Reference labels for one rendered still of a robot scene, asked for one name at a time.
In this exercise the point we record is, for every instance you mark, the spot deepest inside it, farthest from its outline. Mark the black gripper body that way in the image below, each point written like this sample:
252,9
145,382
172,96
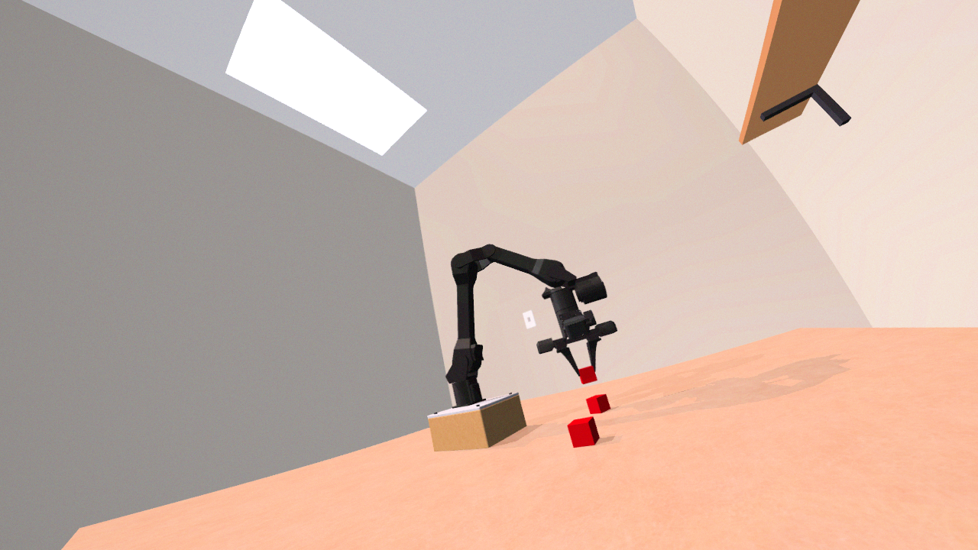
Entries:
602,329

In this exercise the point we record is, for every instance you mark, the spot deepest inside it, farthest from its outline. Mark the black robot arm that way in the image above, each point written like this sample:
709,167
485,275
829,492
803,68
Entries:
467,355

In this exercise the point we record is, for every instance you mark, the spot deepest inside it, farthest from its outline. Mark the red cube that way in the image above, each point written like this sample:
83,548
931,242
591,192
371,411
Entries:
598,404
583,432
587,375

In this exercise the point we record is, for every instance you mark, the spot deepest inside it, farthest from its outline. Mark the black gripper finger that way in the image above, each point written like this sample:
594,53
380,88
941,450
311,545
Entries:
591,345
568,355

